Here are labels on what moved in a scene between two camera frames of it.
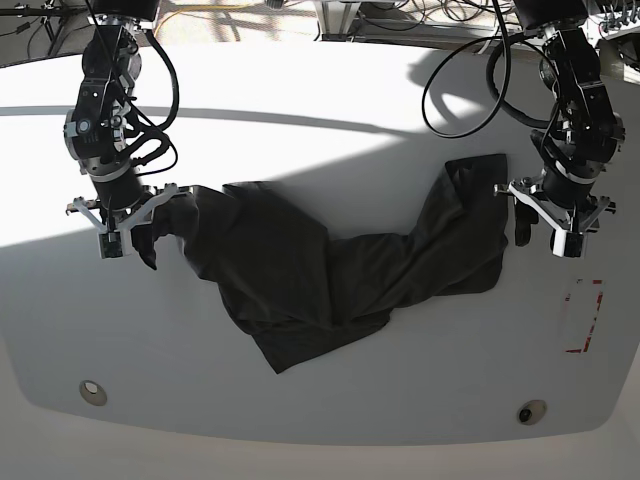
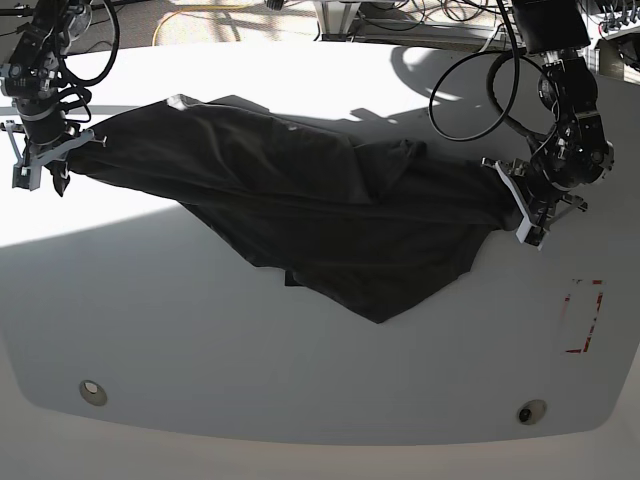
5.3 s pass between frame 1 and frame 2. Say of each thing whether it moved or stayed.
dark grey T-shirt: moved
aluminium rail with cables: stayed
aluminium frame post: stayed
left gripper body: moved
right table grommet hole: stayed
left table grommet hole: stayed
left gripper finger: moved
